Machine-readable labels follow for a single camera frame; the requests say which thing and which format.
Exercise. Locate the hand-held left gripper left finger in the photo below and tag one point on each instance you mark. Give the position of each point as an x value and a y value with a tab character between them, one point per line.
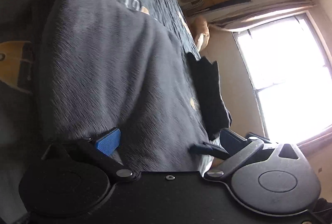
109	141

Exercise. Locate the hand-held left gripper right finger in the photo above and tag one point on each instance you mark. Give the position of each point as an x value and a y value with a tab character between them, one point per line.
232	137

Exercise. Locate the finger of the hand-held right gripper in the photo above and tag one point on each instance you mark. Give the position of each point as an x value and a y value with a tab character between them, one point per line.
258	136
207	149

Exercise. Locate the black garment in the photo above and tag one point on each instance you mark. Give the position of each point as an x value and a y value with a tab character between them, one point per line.
210	94

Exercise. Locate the bright window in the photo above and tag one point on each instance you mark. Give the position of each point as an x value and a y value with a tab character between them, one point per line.
290	71

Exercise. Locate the beige curtains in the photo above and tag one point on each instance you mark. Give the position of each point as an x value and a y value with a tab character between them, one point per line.
259	14

